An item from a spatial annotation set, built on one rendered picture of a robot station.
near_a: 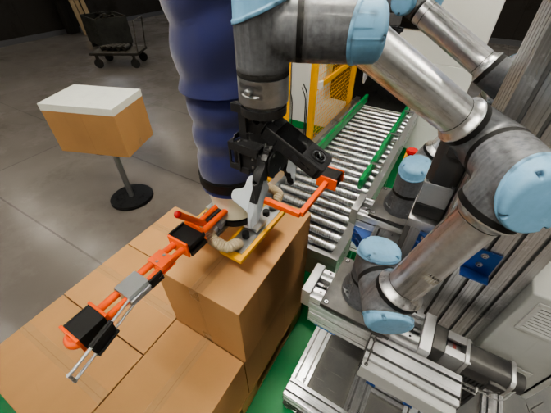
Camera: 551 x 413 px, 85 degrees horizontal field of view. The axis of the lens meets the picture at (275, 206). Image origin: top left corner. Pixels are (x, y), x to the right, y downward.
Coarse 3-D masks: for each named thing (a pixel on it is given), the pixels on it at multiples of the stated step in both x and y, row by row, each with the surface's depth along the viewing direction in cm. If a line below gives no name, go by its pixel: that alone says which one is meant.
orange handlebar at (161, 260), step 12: (324, 180) 119; (276, 204) 108; (312, 204) 111; (204, 216) 104; (216, 216) 104; (204, 228) 100; (156, 252) 91; (168, 252) 93; (180, 252) 92; (156, 264) 88; (168, 264) 89; (108, 300) 80; (108, 312) 77; (72, 348) 71
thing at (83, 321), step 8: (88, 304) 78; (80, 312) 75; (88, 312) 75; (96, 312) 75; (104, 312) 75; (72, 320) 74; (80, 320) 74; (88, 320) 74; (96, 320) 74; (104, 320) 75; (64, 328) 72; (72, 328) 72; (80, 328) 72; (88, 328) 72; (96, 328) 73; (72, 336) 71; (80, 336) 71; (88, 336) 72; (80, 344) 71; (88, 344) 73
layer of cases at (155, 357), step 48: (144, 240) 182; (96, 288) 157; (48, 336) 138; (144, 336) 138; (192, 336) 138; (0, 384) 123; (48, 384) 123; (96, 384) 123; (144, 384) 123; (192, 384) 123; (240, 384) 136
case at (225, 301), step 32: (288, 224) 136; (192, 256) 122; (224, 256) 122; (256, 256) 122; (288, 256) 132; (192, 288) 111; (224, 288) 111; (256, 288) 111; (288, 288) 151; (192, 320) 133; (224, 320) 113; (256, 320) 122
